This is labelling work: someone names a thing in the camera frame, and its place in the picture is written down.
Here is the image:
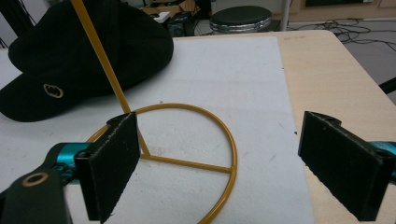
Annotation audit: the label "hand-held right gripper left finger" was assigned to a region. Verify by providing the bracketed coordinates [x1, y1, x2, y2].
[55, 111, 142, 224]

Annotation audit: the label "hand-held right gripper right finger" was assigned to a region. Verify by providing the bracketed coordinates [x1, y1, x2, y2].
[297, 110, 396, 222]

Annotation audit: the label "yellow metal hat stand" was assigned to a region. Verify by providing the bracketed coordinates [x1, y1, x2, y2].
[70, 0, 238, 224]

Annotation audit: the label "black cap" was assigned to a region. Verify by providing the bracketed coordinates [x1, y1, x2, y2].
[0, 0, 175, 122]

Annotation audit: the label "white foam mat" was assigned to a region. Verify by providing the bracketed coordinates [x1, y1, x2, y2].
[0, 35, 316, 224]

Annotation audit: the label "white table leg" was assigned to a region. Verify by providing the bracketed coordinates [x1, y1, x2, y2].
[279, 0, 291, 32]

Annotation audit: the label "cardboard box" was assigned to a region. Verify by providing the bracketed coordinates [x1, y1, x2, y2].
[143, 0, 200, 18]

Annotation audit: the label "round black stool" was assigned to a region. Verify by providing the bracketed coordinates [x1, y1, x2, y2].
[209, 6, 274, 34]

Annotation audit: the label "black floor cables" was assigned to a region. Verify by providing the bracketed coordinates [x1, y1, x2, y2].
[288, 18, 396, 52]

